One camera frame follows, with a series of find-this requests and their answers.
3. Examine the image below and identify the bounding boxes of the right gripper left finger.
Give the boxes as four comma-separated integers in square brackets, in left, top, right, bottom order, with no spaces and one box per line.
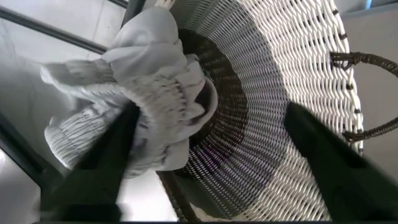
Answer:
[40,102,141,222]

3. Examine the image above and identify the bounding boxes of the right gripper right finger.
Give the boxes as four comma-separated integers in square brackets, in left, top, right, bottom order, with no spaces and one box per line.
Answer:
[284,102,398,222]

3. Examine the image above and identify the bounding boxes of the pale grey shorts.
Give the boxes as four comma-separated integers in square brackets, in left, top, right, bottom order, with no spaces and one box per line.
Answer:
[39,6,218,180]

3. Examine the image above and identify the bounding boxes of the white laundry basket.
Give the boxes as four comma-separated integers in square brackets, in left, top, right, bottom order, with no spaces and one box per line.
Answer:
[155,0,398,222]

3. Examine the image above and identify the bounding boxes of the black clothes rack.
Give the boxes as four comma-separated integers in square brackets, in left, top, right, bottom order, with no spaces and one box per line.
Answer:
[0,0,147,194]

